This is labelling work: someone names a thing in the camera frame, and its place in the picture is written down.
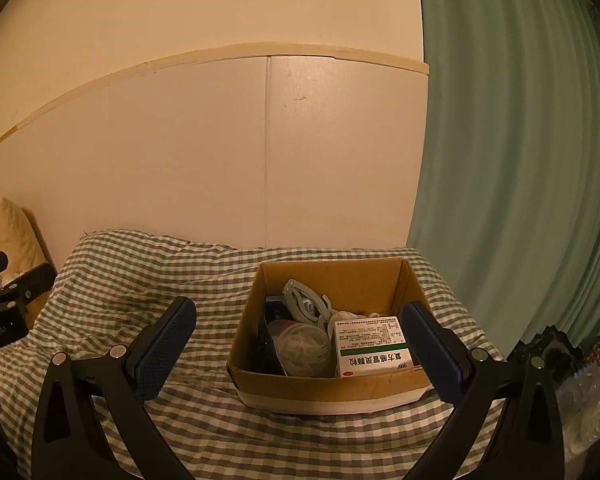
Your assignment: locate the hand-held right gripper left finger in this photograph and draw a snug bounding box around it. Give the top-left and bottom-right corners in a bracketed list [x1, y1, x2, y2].
[31, 296, 197, 480]

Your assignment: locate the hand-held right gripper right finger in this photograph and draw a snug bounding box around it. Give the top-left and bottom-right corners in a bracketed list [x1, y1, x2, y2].
[401, 301, 566, 480]

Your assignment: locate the white green medicine box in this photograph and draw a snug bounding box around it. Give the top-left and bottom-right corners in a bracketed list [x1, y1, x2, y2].
[334, 316, 417, 378]

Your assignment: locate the large cardboard box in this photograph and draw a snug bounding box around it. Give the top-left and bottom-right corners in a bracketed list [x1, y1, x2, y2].
[226, 257, 434, 416]

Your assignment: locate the beige tape roll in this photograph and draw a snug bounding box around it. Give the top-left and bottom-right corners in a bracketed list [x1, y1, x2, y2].
[272, 323, 333, 377]

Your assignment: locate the pale green plastic clip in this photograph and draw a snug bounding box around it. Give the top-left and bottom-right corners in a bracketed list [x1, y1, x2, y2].
[281, 280, 331, 331]

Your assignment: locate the beige pillow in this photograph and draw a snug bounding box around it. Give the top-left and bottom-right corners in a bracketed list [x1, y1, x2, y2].
[0, 197, 49, 281]

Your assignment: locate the grey white checkered blanket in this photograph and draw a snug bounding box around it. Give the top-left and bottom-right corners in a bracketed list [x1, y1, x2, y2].
[0, 230, 512, 480]

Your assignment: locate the black jagged object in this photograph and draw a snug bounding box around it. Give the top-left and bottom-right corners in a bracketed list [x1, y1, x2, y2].
[511, 325, 579, 387]

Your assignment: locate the clear plastic bag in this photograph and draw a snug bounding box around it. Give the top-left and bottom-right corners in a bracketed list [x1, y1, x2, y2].
[555, 365, 600, 463]

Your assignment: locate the teal curtain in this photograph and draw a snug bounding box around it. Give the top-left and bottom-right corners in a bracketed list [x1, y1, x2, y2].
[405, 0, 600, 357]

